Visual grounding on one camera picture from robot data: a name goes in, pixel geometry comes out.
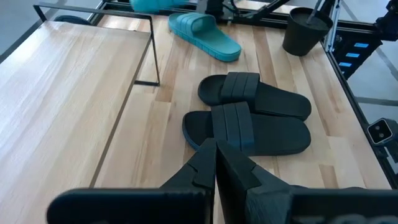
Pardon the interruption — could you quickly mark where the small table-level camera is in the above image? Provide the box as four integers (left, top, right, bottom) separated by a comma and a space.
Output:
366, 118, 398, 146

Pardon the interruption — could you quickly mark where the teal slide sandal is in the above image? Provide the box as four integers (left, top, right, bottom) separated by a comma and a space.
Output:
129, 0, 190, 14
168, 11, 243, 62

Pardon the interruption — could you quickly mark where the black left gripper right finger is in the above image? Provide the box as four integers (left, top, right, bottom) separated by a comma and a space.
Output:
216, 139, 398, 224

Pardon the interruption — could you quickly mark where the silver aluminium frame post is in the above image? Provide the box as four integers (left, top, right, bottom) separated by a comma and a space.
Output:
323, 0, 342, 52

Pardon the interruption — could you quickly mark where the wooden shelf with black frame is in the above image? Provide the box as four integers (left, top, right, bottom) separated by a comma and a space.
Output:
0, 2, 161, 224

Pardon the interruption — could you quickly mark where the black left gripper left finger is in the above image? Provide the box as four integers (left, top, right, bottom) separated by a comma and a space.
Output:
46, 138, 217, 224

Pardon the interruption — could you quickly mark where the black box with blue lights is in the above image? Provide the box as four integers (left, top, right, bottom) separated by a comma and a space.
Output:
331, 29, 383, 80

